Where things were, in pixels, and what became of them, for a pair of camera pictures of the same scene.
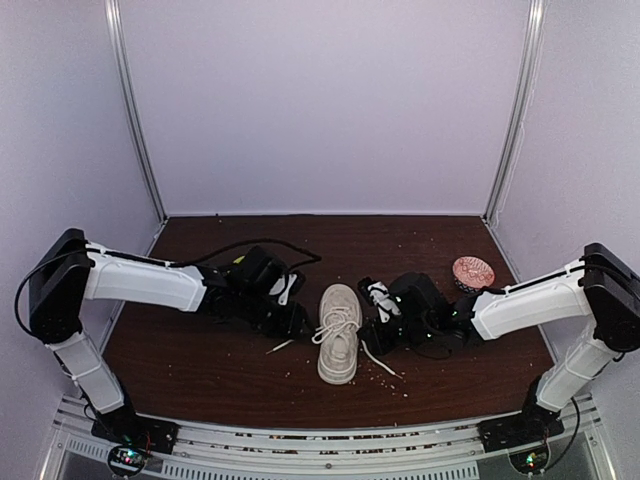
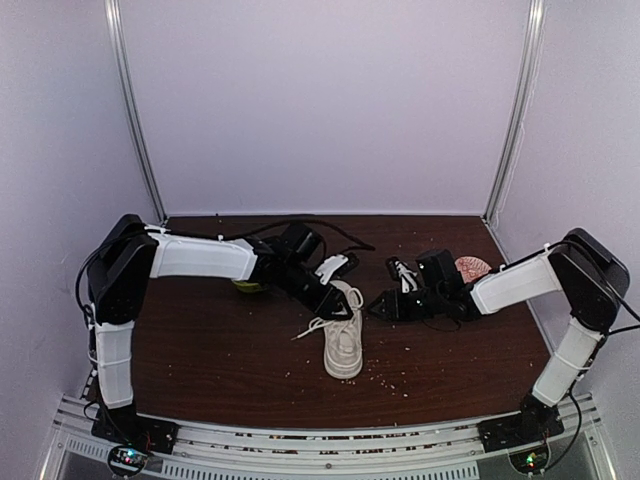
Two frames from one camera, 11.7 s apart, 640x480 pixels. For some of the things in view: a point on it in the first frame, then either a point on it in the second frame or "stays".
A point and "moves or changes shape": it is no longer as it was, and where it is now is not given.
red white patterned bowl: (472, 274) stays
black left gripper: (290, 327) -> (325, 304)
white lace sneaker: (340, 318) moves or changes shape
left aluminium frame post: (119, 50) stays
